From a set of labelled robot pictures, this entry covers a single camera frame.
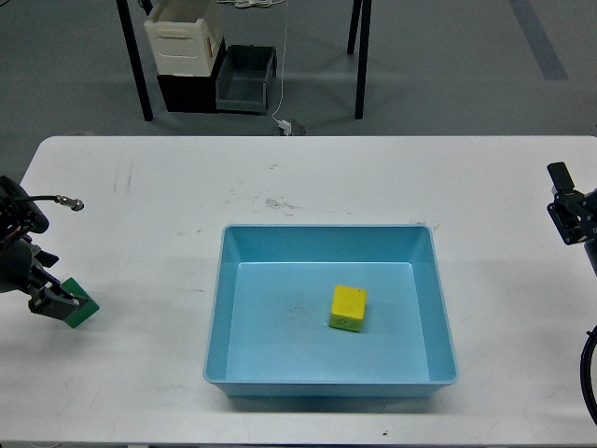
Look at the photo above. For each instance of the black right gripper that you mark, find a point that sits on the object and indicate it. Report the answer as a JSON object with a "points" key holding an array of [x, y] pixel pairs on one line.
{"points": [[573, 212]]}

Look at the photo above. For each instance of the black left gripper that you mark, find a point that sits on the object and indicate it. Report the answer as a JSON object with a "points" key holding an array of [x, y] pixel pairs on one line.
{"points": [[23, 268]]}

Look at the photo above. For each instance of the green block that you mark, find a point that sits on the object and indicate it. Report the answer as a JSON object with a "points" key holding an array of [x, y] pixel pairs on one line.
{"points": [[86, 305]]}

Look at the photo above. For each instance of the yellow block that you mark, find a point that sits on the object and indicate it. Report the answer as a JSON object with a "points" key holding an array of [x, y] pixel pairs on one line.
{"points": [[348, 308]]}

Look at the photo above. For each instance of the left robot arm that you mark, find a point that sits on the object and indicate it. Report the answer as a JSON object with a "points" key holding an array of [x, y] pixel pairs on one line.
{"points": [[21, 217]]}

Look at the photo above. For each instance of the black storage box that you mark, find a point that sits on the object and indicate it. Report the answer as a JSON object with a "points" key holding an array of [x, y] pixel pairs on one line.
{"points": [[192, 94]]}

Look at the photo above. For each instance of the light blue plastic box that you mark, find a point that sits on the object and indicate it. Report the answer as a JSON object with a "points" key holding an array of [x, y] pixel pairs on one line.
{"points": [[270, 335]]}

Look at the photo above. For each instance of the grey plastic bin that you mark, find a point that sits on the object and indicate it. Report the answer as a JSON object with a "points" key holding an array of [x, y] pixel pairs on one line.
{"points": [[244, 79]]}

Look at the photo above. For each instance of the white power adapter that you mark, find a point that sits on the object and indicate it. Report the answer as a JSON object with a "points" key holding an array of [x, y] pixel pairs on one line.
{"points": [[285, 127]]}

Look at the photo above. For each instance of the black table leg right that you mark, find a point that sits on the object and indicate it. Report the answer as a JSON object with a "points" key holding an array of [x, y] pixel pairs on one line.
{"points": [[362, 38]]}

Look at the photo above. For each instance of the cream plastic crate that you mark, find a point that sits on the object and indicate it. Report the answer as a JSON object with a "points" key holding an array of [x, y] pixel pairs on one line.
{"points": [[184, 36]]}

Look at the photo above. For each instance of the black table leg left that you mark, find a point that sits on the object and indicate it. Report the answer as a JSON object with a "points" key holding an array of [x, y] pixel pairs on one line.
{"points": [[134, 57]]}

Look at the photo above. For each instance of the black slanted table leg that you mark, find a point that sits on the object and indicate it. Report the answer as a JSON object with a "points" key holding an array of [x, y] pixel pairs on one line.
{"points": [[353, 27]]}

